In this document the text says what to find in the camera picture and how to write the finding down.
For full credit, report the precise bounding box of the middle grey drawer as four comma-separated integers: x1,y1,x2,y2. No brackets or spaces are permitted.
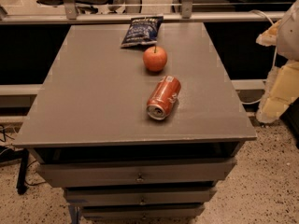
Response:
64,187,216,206

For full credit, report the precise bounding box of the red apple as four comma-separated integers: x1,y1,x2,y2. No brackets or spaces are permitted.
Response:
143,46,167,72

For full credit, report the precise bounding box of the grey drawer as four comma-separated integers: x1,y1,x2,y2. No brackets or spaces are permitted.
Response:
82,203,204,219
37,158,236,188
64,187,216,206

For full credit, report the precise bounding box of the white cable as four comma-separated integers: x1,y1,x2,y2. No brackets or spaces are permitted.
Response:
240,9,278,105

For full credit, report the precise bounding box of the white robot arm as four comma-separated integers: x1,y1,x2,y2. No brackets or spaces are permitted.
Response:
256,0,299,123

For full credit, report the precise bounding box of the top grey drawer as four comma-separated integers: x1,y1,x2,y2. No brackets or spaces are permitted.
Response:
37,158,236,188

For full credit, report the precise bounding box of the black floor stand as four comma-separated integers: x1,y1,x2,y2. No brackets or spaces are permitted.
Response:
0,147,29,195

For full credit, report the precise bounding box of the grey drawer cabinet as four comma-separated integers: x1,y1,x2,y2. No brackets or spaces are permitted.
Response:
12,22,258,224

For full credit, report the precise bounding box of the bottom grey drawer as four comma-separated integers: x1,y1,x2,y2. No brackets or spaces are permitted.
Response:
82,203,204,219

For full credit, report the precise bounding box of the orange soda can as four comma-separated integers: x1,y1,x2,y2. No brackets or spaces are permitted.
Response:
147,76,181,120

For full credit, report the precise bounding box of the blue chip bag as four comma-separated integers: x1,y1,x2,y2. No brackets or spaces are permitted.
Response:
121,16,164,48

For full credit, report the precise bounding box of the grey metal railing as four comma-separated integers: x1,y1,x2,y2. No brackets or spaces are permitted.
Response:
0,0,285,25

